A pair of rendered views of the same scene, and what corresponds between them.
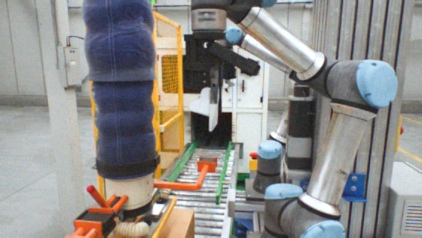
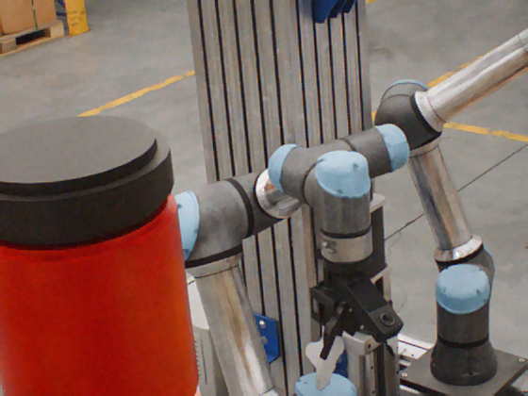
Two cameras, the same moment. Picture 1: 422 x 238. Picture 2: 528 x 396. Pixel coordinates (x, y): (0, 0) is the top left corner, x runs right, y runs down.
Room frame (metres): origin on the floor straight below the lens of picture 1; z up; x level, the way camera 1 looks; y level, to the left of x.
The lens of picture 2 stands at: (2.89, 0.68, 2.43)
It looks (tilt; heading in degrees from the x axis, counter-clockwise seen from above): 23 degrees down; 215
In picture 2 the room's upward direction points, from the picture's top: 5 degrees counter-clockwise
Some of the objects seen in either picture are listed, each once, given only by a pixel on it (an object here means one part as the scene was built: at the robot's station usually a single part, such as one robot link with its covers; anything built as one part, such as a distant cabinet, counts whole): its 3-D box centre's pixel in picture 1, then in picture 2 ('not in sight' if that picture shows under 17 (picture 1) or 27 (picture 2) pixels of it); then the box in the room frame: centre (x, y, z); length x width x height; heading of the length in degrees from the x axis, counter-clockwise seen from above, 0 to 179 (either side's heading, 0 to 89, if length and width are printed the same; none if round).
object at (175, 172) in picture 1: (178, 162); not in sight; (2.96, 0.31, 0.60); 1.60 x 0.10 x 0.09; 172
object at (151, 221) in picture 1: (154, 215); not in sight; (1.03, 0.21, 1.08); 0.34 x 0.10 x 0.05; 172
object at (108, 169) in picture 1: (128, 159); not in sight; (1.05, 0.30, 1.30); 0.23 x 0.23 x 0.04
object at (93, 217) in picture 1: (95, 223); not in sight; (0.80, 0.34, 1.18); 0.10 x 0.08 x 0.06; 82
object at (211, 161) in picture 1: (207, 163); not in sight; (1.31, 0.00, 1.18); 0.09 x 0.08 x 0.05; 82
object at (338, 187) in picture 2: (226, 38); (341, 192); (1.60, -0.10, 1.78); 0.09 x 0.08 x 0.11; 66
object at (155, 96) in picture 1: (170, 116); not in sight; (3.23, 0.43, 1.05); 1.17 x 0.10 x 2.10; 172
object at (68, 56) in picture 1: (70, 66); not in sight; (2.28, 1.06, 1.62); 0.20 x 0.05 x 0.30; 172
